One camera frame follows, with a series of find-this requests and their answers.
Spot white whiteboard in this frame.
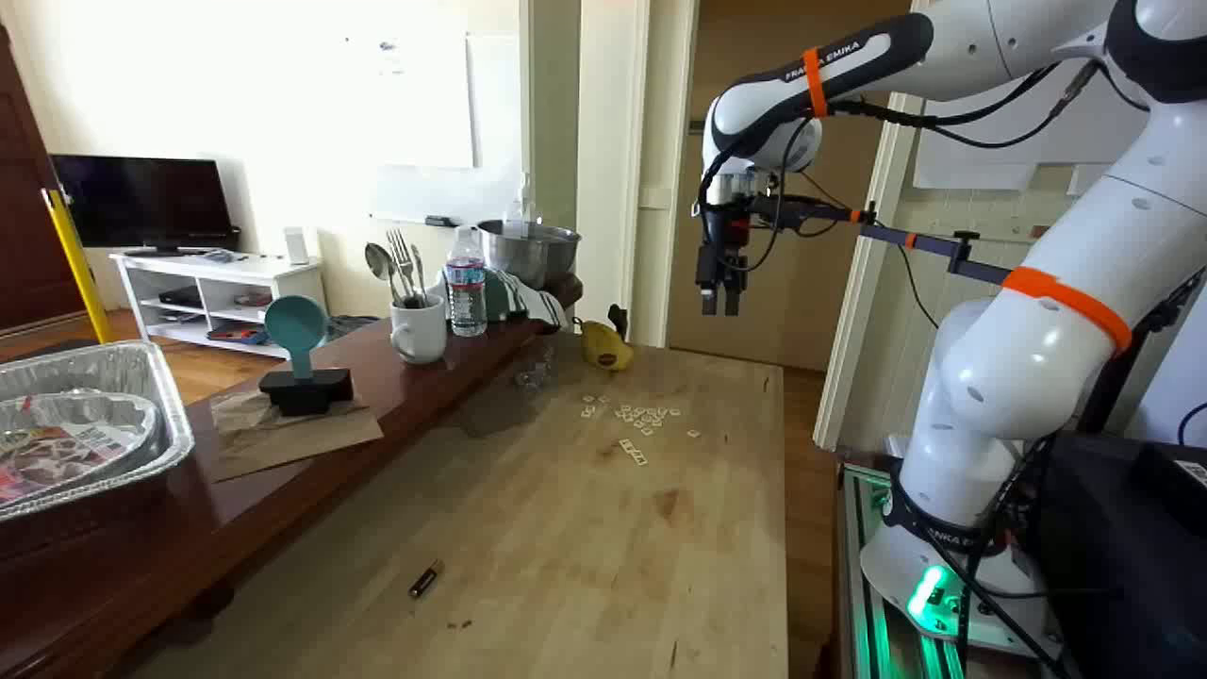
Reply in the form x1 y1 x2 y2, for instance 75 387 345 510
328 18 529 229

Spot clear plastic water bottle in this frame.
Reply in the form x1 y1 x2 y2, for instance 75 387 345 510
439 222 488 338

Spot large metal bowl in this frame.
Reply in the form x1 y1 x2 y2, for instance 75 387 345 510
478 214 583 290

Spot dark wooden counter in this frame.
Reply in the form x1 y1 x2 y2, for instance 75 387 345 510
0 304 594 679

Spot metal utensil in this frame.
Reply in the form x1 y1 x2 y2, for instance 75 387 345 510
382 229 431 301

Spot dark brown wooden furniture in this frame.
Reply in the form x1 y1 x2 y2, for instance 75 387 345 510
0 23 85 330

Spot black flat television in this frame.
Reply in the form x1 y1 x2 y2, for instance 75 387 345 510
47 152 242 256

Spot orange strap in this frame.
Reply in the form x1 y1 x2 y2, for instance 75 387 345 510
999 263 1140 354
799 46 833 119

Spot brown cardboard sheet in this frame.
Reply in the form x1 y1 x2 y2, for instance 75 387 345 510
202 379 389 481

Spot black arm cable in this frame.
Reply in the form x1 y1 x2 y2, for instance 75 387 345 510
820 53 1152 154

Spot black block base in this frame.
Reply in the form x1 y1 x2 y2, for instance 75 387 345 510
256 364 355 419

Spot camera rod with clamp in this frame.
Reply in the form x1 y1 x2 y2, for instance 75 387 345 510
751 192 1013 285

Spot aluminium base frame green light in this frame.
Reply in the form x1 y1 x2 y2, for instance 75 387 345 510
837 455 1069 679

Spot metal spoon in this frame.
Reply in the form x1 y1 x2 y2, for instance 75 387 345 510
361 238 400 304

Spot small black object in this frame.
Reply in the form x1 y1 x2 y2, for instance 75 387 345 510
402 563 443 603

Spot yellow cloth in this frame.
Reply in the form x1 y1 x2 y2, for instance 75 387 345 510
578 318 642 377

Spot yellow stick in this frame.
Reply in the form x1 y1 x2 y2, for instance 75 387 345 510
38 184 114 345

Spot green striped white towel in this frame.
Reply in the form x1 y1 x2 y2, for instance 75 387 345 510
494 266 580 330

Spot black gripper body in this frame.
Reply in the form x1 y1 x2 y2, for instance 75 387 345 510
692 201 759 295

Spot aluminium foil tray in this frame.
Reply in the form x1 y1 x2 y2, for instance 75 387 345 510
0 334 199 525

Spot colourful food packets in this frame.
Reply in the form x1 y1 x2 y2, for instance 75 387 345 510
0 387 163 506

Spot white mug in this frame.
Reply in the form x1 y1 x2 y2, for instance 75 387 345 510
389 295 452 370

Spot white television shelf unit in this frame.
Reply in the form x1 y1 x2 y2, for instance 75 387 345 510
109 245 328 362

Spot brown wooden door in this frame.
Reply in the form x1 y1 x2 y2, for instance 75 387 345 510
662 0 917 373

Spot black equipment box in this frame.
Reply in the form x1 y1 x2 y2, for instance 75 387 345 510
1033 431 1207 679

